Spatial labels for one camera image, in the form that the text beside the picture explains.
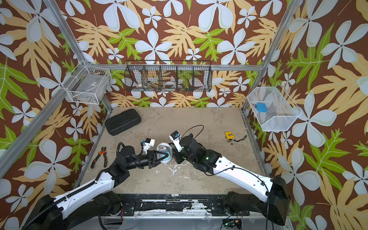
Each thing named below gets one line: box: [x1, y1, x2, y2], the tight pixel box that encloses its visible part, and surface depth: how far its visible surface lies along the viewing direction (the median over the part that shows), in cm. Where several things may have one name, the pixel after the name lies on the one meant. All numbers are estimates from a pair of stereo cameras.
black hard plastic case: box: [104, 108, 142, 137], surface depth 107 cm
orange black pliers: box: [90, 146, 108, 169], surface depth 94 cm
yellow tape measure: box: [225, 131, 235, 140], surface depth 103 cm
